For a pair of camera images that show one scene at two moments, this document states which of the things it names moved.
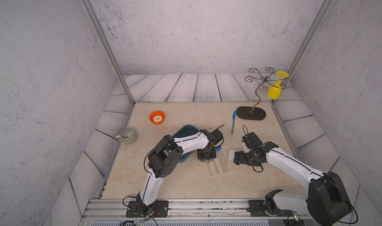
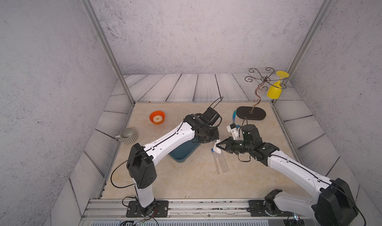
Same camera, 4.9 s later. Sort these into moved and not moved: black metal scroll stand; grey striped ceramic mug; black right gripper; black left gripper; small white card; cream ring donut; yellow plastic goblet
Moved: black right gripper; small white card; black left gripper
Not moved: grey striped ceramic mug; yellow plastic goblet; cream ring donut; black metal scroll stand
